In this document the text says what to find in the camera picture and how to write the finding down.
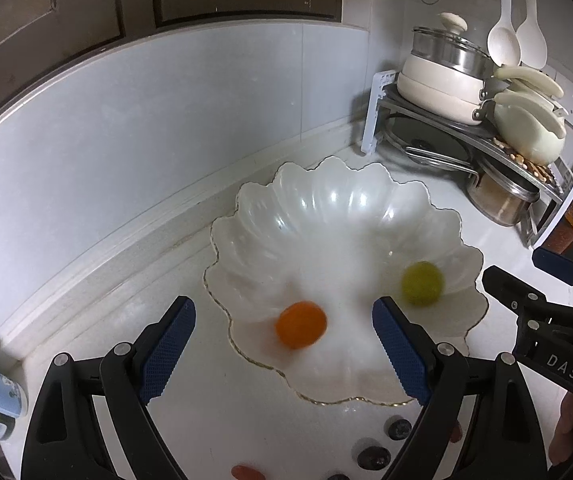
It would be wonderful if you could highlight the white frying pan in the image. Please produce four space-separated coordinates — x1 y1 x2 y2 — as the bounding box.
397 72 567 136

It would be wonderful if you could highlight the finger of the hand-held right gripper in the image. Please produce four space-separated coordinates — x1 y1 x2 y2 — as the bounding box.
531 246 573 286
483 265 573 346

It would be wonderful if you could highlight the cream round pot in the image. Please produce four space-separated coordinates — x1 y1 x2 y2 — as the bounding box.
494 102 567 167

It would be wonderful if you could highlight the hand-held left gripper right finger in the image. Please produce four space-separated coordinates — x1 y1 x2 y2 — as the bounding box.
371 296 550 480

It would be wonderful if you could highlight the white saucepan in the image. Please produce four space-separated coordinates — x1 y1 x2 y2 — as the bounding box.
399 52 565 103

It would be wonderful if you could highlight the grey corner shelf rack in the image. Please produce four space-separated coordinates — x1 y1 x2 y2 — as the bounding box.
361 70 573 250

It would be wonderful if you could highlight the brown wooden window frame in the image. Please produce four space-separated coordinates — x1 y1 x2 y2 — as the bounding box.
0 0 343 128

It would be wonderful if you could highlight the green apple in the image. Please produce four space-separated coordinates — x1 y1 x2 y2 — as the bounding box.
399 261 444 307

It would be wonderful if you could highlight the white scalloped bowl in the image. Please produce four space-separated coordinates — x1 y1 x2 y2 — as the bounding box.
202 156 489 406

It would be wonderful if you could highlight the glass lid with white knob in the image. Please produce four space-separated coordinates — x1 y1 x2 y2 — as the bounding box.
413 12 492 61

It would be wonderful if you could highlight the white rice spoon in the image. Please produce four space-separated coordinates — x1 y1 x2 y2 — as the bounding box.
487 0 522 67
517 0 548 70

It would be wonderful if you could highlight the glass pan lid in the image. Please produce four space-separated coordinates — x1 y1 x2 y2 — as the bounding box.
385 112 480 173

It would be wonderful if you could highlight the brown beaded trivet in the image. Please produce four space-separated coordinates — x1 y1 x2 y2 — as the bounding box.
491 137 557 183

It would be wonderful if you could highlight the orange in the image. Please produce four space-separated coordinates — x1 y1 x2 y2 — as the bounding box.
275 301 328 351

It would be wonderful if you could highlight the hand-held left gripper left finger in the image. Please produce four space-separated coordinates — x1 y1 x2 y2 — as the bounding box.
20 295 197 480

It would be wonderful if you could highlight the stainless steel pot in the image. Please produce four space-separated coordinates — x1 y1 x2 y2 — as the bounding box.
467 167 540 227

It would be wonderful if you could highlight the steel steamer pot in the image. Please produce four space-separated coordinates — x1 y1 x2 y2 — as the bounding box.
413 30 495 78

